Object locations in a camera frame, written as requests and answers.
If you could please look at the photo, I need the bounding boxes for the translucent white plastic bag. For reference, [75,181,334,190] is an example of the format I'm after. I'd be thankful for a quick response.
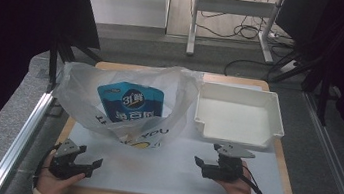
[47,50,206,157]

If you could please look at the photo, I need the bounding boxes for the person's left hand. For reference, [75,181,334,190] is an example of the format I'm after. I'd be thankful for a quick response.
[35,156,89,194]

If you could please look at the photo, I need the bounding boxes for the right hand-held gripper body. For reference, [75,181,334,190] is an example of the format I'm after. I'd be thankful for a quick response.
[200,140,257,185]

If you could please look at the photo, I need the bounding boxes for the black floor cable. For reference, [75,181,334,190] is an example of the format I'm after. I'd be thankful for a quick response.
[222,56,278,83]

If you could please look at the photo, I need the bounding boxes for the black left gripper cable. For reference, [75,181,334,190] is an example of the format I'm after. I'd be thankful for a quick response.
[31,141,62,190]

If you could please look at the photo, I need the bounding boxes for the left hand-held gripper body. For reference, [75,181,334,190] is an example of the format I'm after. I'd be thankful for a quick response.
[47,136,92,183]

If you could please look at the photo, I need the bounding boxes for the white foam mat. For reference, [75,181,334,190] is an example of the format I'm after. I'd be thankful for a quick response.
[60,60,304,194]

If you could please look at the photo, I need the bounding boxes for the white power strip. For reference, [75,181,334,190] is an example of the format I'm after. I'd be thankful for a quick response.
[278,58,299,76]

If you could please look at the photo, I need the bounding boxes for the white plastic tray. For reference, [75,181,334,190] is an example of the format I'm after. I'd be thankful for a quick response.
[190,79,291,152]

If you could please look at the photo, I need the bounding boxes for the white metal desk frame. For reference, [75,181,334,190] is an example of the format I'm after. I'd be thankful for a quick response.
[184,0,287,67]

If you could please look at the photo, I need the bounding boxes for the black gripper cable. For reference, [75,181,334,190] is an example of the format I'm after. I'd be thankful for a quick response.
[237,165,271,194]
[31,141,62,190]

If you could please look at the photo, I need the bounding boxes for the blue food pouch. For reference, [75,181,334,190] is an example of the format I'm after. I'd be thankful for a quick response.
[92,77,166,130]

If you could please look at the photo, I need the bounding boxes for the black metal stand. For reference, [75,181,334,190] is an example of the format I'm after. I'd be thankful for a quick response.
[262,0,344,129]
[43,32,105,99]

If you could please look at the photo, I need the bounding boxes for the tangled black floor cables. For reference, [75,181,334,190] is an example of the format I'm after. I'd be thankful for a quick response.
[194,8,272,45]

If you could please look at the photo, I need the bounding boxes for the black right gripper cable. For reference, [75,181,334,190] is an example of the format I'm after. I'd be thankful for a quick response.
[237,165,271,194]

